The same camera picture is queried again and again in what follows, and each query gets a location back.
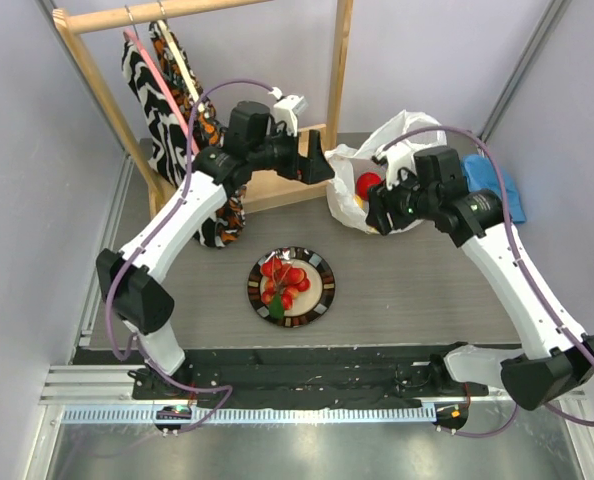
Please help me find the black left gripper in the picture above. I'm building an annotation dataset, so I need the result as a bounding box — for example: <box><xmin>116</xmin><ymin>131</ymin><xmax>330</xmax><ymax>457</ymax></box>
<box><xmin>248</xmin><ymin>122</ymin><xmax>333</xmax><ymax>184</ymax></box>

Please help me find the white plastic bag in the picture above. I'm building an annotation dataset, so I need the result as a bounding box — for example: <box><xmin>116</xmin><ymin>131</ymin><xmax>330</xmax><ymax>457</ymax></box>
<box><xmin>325</xmin><ymin>110</ymin><xmax>447</xmax><ymax>235</ymax></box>

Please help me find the fake red cherry bunch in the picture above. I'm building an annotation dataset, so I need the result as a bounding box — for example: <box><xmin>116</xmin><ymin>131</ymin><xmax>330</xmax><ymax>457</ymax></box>
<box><xmin>260</xmin><ymin>257</ymin><xmax>311</xmax><ymax>320</ymax></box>

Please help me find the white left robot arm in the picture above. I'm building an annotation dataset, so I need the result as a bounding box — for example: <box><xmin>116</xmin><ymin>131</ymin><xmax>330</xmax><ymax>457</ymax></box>
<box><xmin>96</xmin><ymin>95</ymin><xmax>334</xmax><ymax>399</ymax></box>

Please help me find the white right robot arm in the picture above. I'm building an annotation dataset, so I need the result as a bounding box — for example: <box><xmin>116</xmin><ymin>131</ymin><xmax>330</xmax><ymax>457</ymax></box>
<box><xmin>366</xmin><ymin>143</ymin><xmax>594</xmax><ymax>410</ymax></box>

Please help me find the fake red apple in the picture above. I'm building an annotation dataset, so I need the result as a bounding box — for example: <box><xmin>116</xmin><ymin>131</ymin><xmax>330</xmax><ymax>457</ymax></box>
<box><xmin>355</xmin><ymin>172</ymin><xmax>382</xmax><ymax>200</ymax></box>

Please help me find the wooden clothes rack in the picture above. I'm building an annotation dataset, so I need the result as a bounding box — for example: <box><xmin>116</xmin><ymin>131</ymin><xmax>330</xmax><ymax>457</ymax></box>
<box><xmin>52</xmin><ymin>0</ymin><xmax>353</xmax><ymax>216</ymax></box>

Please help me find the blue bucket hat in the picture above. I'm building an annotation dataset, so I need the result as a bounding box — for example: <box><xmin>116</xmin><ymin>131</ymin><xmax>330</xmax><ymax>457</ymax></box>
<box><xmin>462</xmin><ymin>154</ymin><xmax>527</xmax><ymax>224</ymax></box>

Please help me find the orange black patterned garment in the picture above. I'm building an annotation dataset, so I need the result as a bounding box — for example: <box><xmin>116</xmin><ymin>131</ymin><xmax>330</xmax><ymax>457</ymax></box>
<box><xmin>149</xmin><ymin>20</ymin><xmax>248</xmax><ymax>250</ymax></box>

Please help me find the patterned round plate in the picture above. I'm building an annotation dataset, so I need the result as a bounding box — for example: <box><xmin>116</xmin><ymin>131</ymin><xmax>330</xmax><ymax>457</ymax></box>
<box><xmin>246</xmin><ymin>246</ymin><xmax>336</xmax><ymax>329</ymax></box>

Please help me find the black white zebra garment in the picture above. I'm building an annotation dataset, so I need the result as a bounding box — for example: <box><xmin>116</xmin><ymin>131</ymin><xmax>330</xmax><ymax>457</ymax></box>
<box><xmin>121</xmin><ymin>37</ymin><xmax>188</xmax><ymax>188</ymax></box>

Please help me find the cream hanger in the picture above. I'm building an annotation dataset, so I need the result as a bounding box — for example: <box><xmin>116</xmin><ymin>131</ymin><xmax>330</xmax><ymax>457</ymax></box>
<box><xmin>157</xmin><ymin>20</ymin><xmax>206</xmax><ymax>114</ymax></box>

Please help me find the pink hanger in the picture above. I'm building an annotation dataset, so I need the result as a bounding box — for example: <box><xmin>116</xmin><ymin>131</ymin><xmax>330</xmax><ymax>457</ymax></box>
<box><xmin>123</xmin><ymin>30</ymin><xmax>198</xmax><ymax>156</ymax></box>

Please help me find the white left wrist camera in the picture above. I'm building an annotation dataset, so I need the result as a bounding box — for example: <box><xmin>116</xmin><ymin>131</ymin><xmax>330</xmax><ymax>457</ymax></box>
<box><xmin>270</xmin><ymin>87</ymin><xmax>308</xmax><ymax>137</ymax></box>

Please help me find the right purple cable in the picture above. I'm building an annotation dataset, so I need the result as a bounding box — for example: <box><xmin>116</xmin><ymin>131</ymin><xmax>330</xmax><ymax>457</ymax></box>
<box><xmin>374</xmin><ymin>125</ymin><xmax>594</xmax><ymax>441</ymax></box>

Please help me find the purple cable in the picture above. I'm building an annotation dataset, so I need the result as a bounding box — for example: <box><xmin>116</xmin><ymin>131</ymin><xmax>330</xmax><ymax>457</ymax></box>
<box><xmin>374</xmin><ymin>125</ymin><xmax>594</xmax><ymax>441</ymax></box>
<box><xmin>104</xmin><ymin>78</ymin><xmax>283</xmax><ymax>434</ymax></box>

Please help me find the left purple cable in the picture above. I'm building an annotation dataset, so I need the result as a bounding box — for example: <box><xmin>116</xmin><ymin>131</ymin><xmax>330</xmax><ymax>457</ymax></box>
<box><xmin>104</xmin><ymin>78</ymin><xmax>283</xmax><ymax>434</ymax></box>

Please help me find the left aluminium frame post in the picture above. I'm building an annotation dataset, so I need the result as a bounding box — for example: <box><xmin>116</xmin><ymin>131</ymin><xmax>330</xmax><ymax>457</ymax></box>
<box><xmin>36</xmin><ymin>0</ymin><xmax>133</xmax><ymax>156</ymax></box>

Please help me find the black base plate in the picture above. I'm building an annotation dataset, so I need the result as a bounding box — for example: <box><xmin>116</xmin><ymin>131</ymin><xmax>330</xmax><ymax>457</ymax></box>
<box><xmin>71</xmin><ymin>344</ymin><xmax>518</xmax><ymax>401</ymax></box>

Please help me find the aluminium corner frame post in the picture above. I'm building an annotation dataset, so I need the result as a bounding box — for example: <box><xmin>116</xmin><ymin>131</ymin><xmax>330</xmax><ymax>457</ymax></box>
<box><xmin>479</xmin><ymin>0</ymin><xmax>572</xmax><ymax>142</ymax></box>

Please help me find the perforated metal rail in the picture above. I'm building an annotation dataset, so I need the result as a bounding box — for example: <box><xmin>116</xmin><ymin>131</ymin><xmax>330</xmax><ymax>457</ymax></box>
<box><xmin>61</xmin><ymin>403</ymin><xmax>436</xmax><ymax>425</ymax></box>

